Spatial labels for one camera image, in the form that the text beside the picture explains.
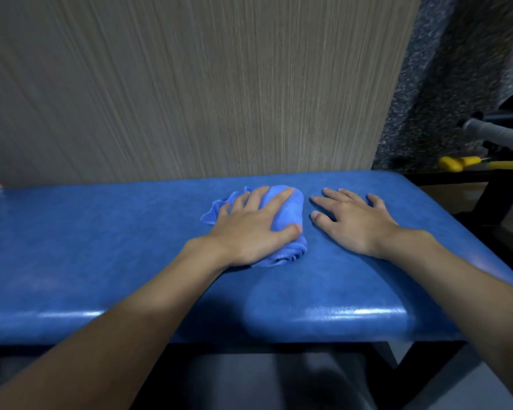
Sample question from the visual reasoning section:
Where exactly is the person's right hand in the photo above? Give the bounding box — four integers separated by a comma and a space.
310, 187, 401, 259

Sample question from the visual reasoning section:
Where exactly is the person's left hand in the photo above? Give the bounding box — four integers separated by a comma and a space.
186, 186, 304, 268

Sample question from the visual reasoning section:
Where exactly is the blue microfibre cloth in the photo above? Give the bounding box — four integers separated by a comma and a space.
199, 184, 308, 268

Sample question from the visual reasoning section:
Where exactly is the blue bench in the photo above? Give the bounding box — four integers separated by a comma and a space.
0, 170, 513, 410

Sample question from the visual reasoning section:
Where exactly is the person's right forearm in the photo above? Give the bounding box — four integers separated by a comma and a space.
378, 225, 513, 406

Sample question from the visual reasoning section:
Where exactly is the person's left forearm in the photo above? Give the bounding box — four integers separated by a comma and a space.
0, 239, 234, 410

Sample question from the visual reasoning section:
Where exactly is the yellow adjustment pin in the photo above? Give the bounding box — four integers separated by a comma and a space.
437, 155, 513, 173

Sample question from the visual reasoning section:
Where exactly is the black exercise machine frame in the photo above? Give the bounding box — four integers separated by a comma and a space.
406, 89, 513, 286

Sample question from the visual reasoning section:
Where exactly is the grey handle grip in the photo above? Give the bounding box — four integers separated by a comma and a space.
461, 118, 513, 157

